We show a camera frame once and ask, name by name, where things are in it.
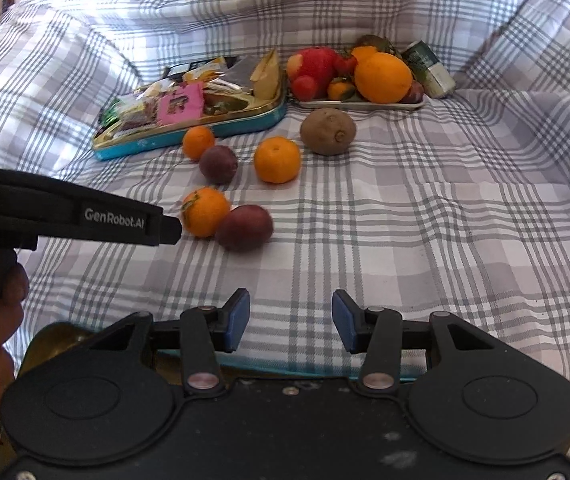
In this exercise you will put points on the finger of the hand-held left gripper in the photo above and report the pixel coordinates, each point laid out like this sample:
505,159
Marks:
171,231

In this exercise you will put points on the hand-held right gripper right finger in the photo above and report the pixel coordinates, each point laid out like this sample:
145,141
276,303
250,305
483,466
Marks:
345,321

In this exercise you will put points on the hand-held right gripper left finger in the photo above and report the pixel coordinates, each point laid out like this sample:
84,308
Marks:
235,320

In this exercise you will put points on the leafy mandarin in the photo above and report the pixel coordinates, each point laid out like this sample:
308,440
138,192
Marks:
207,212
340,90

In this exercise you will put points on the purple passion fruit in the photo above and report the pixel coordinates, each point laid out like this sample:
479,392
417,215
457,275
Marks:
219,165
415,92
245,228

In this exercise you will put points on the gold metal tray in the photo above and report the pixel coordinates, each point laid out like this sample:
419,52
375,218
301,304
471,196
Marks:
60,337

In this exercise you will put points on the brown kiwi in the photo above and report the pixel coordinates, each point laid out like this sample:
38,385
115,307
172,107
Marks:
377,43
327,131

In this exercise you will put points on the brown snack bar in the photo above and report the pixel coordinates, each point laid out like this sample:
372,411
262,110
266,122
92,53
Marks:
139,116

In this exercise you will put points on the green foil candy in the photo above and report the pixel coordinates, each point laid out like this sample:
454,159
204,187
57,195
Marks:
112,110

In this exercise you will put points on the pink snack packet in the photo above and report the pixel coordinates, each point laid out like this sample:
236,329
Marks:
181,104

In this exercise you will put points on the blue snack tin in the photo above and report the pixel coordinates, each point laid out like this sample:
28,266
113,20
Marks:
245,117

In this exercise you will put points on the white candy wrapper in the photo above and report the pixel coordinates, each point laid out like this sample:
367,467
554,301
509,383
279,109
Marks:
150,89

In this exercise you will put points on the dark snack packet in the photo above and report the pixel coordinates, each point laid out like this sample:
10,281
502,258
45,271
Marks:
175,71

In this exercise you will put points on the yellow snack packet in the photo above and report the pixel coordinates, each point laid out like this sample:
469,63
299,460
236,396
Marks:
204,69

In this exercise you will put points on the silver foil packet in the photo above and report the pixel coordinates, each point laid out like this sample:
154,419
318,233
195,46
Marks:
237,72

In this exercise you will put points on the kraft paper bag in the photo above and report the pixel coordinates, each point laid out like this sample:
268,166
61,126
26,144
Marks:
266,75

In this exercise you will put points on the red tomato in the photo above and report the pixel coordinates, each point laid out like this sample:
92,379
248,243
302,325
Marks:
304,88

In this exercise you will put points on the white fruit tray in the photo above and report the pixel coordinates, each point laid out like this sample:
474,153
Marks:
365,105

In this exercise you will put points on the red apple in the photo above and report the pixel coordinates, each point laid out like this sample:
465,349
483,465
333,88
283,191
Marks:
317,66

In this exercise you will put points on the red strawberry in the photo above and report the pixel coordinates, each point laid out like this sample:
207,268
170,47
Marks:
345,64

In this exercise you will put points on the large orange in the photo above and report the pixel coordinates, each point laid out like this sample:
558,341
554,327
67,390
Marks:
383,79

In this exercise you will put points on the green drink can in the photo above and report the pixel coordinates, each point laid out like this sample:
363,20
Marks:
430,70

